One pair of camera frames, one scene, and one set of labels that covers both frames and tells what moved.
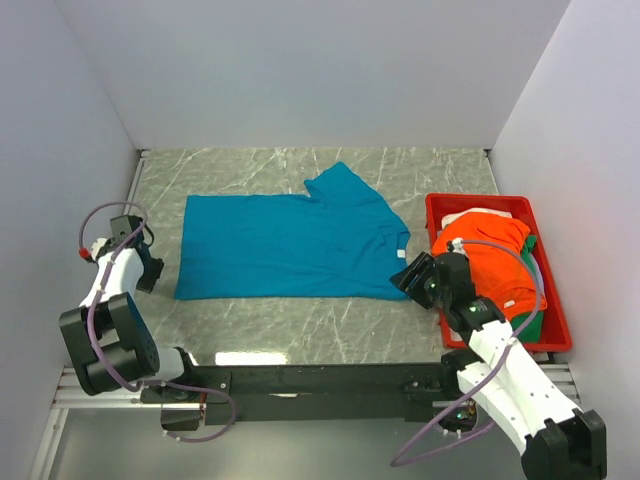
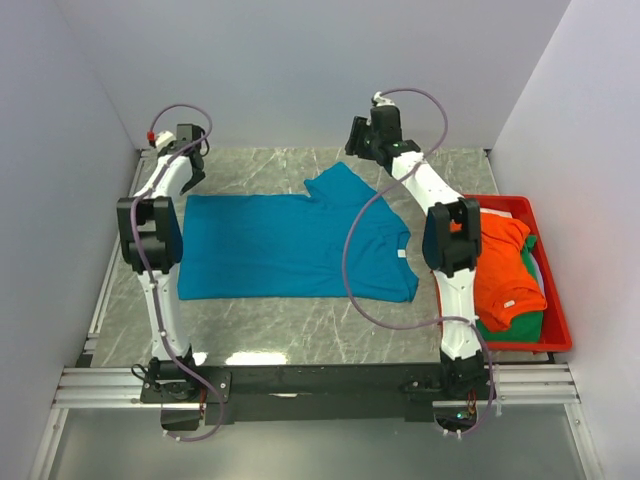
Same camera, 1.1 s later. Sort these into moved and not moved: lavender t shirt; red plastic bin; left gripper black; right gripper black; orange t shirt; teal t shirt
Moved: left gripper black; right gripper black
Not moved: orange t shirt; red plastic bin; lavender t shirt; teal t shirt
